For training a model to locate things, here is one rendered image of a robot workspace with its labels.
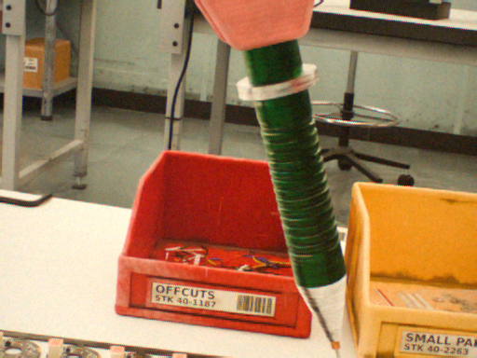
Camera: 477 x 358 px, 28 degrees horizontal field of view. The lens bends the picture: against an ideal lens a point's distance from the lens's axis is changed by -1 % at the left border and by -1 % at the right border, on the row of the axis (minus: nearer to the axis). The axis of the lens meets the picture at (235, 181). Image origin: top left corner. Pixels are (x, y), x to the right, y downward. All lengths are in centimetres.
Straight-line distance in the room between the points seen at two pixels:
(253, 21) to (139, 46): 460
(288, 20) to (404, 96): 443
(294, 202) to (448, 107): 443
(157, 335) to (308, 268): 28
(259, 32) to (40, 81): 430
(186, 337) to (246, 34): 31
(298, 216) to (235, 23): 4
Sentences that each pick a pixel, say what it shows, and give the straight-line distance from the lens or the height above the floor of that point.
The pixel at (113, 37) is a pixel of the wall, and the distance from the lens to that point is 482.
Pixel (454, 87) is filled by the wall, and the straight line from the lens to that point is 460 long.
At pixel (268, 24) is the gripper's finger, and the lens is 18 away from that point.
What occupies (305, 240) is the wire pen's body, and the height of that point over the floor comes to 89.
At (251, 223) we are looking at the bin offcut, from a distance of 59.
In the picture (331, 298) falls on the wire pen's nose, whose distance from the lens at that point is 20.
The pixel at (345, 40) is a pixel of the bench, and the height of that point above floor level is 68.
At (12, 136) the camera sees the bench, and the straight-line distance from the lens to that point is 279.
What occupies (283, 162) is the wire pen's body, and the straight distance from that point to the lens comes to 19.
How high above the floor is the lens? 95
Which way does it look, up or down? 15 degrees down
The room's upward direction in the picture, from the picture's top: 6 degrees clockwise
